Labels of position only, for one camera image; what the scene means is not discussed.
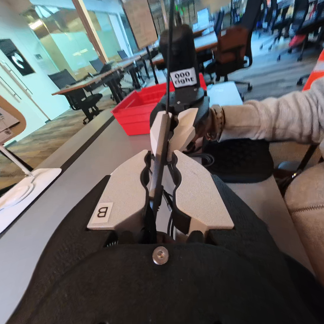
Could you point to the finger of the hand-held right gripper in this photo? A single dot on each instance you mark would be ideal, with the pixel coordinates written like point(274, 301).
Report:
point(155, 134)
point(186, 126)

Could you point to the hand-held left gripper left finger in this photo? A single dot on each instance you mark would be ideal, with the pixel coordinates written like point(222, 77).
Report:
point(124, 192)

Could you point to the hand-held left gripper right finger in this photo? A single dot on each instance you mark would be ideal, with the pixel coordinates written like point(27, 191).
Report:
point(202, 197)

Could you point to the red plastic bin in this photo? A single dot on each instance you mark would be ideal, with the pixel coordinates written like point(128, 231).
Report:
point(136, 114)

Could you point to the person's right forearm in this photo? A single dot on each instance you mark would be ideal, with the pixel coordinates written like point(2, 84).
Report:
point(265, 121)

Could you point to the person's right hand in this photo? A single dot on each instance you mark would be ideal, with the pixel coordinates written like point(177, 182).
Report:
point(203, 131)

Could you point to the brown notice board stand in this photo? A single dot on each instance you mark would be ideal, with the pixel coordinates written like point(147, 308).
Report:
point(139, 22)

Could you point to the brown office chair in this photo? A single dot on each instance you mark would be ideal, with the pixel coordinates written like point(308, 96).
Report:
point(232, 48)

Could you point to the long wooden desk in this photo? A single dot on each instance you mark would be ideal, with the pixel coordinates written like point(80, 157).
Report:
point(101, 76)

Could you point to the white stand with instruction sheet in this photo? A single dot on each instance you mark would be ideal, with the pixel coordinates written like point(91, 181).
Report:
point(25, 187)

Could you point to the person's tan pants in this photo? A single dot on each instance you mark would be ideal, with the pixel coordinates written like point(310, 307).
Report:
point(306, 215)

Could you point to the row of black office chairs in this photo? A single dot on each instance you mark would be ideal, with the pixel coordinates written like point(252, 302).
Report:
point(291, 25)

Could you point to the orange striped cloth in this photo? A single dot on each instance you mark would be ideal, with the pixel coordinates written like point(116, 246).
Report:
point(315, 73)

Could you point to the black wall poster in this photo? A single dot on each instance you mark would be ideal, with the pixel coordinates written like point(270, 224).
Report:
point(17, 58)

